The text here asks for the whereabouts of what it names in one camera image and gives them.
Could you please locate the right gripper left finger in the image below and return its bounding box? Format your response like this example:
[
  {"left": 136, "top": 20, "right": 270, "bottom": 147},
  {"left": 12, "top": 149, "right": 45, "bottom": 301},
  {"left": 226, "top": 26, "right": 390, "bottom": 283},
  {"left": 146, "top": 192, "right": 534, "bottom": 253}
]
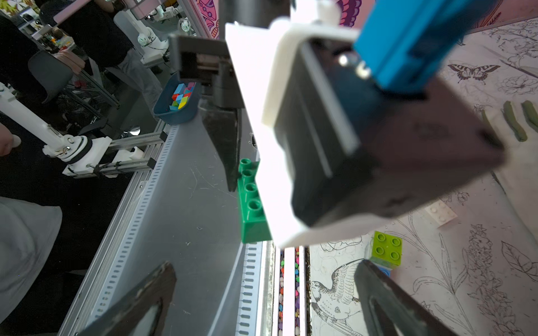
[{"left": 79, "top": 262, "right": 177, "bottom": 335}]

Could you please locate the blue bowl of blocks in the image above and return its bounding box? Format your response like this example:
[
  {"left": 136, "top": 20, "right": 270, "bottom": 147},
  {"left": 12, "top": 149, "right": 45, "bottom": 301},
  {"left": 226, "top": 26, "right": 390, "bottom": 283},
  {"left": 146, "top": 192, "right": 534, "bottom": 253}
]
[{"left": 153, "top": 73, "right": 202, "bottom": 125}]

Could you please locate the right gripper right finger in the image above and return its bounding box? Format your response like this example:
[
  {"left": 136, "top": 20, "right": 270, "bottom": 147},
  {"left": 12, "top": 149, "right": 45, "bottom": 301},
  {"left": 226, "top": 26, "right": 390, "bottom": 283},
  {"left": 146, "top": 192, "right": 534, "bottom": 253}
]
[{"left": 354, "top": 260, "right": 455, "bottom": 335}]

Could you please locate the white lego brick upper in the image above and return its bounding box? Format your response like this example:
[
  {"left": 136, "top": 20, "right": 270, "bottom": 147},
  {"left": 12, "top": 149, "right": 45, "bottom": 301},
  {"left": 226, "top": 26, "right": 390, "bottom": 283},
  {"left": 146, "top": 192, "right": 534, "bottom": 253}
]
[{"left": 424, "top": 200, "right": 458, "bottom": 226}]

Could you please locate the neighbouring white robot arm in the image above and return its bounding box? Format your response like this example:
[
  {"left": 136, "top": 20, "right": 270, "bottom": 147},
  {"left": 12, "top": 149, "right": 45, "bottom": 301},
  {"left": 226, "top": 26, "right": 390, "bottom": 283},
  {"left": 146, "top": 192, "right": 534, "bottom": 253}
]
[{"left": 1, "top": 85, "right": 263, "bottom": 335}]

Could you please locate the dark green lego brick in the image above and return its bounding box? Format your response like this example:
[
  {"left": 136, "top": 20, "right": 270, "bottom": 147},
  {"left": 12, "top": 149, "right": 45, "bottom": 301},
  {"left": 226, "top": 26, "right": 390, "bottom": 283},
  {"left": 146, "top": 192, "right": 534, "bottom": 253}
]
[{"left": 237, "top": 158, "right": 272, "bottom": 244}]

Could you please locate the lime lego brick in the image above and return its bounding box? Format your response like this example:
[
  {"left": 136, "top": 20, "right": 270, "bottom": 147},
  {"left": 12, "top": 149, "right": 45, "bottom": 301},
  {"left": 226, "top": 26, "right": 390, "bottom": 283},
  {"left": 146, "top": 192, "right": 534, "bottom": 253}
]
[{"left": 368, "top": 231, "right": 403, "bottom": 270}]

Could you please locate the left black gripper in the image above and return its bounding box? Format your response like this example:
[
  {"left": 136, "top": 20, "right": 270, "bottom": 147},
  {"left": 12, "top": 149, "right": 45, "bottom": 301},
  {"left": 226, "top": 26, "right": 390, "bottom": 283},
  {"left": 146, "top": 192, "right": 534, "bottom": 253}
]
[{"left": 168, "top": 34, "right": 245, "bottom": 193}]

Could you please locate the beige gardening glove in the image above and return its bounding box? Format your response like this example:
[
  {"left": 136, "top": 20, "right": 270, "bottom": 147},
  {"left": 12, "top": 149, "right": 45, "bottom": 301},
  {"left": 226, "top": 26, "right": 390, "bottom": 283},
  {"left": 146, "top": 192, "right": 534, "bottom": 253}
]
[{"left": 474, "top": 100, "right": 537, "bottom": 149}]

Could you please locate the blue lego brick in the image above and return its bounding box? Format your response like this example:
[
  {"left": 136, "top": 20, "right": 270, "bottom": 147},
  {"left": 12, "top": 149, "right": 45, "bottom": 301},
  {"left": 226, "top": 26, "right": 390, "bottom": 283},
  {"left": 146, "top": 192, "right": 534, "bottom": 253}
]
[{"left": 378, "top": 265, "right": 391, "bottom": 277}]

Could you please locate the left wrist camera white housing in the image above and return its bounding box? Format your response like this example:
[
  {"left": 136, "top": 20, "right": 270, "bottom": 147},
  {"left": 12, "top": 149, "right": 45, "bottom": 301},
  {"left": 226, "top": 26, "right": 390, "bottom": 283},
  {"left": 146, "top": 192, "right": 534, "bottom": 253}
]
[{"left": 218, "top": 1, "right": 506, "bottom": 249}]

